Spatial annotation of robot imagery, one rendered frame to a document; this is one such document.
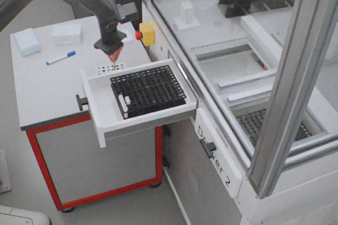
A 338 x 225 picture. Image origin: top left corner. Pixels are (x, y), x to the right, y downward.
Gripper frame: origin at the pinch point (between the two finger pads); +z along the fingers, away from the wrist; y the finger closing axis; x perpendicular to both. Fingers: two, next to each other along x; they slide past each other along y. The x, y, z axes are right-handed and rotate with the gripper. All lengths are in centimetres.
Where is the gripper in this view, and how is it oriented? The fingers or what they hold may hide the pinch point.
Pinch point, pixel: (113, 59)
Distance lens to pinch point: 137.8
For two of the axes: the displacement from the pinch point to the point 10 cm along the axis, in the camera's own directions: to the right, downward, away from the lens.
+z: 0.3, 6.4, 7.7
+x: -8.2, -4.2, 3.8
